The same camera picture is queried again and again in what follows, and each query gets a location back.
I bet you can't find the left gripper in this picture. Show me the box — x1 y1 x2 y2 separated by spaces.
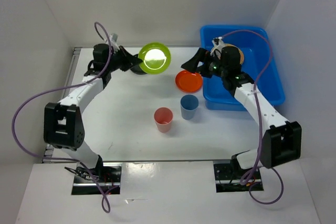
107 46 143 73

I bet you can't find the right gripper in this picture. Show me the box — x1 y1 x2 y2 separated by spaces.
181 47 228 78

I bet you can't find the black round plate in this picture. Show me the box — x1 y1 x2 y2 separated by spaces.
130 59 146 76

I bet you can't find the green round plate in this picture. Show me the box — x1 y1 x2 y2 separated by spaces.
138 42 171 74

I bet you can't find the brown woven bamboo plate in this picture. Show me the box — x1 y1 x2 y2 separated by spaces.
224 44 244 65

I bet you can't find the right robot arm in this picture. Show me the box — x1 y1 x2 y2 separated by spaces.
181 46 302 178

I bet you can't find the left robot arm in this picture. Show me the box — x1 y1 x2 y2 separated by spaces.
44 44 143 182

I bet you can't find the blue plastic bin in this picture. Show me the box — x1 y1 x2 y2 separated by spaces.
200 25 285 111

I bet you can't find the orange round plate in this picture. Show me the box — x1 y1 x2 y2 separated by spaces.
175 70 203 93

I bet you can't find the blue plastic cup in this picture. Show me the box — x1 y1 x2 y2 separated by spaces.
180 94 199 120

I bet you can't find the pink plastic cup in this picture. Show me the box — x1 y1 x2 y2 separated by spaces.
154 107 173 133

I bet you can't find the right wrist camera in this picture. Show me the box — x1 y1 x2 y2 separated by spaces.
211 36 226 59

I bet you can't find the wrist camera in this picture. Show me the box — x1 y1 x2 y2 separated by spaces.
211 36 226 59
105 33 119 52

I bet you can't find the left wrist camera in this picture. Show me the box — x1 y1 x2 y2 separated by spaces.
105 33 119 52

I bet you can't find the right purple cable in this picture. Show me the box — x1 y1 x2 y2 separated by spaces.
220 29 285 205

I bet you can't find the aluminium table edge rail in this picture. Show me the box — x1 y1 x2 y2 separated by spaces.
42 47 82 164

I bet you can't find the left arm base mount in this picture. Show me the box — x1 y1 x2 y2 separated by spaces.
65 163 122 195

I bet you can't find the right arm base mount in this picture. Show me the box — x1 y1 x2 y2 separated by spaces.
213 159 264 193

